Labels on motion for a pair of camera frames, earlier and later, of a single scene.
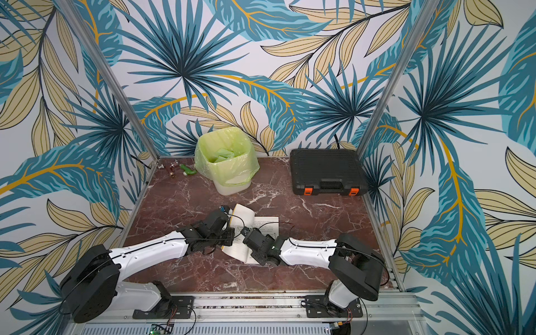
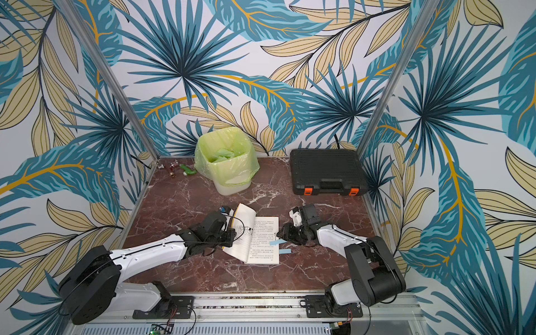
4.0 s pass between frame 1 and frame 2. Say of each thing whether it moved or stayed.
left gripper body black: stayed
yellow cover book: stayed
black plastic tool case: stayed
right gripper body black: moved
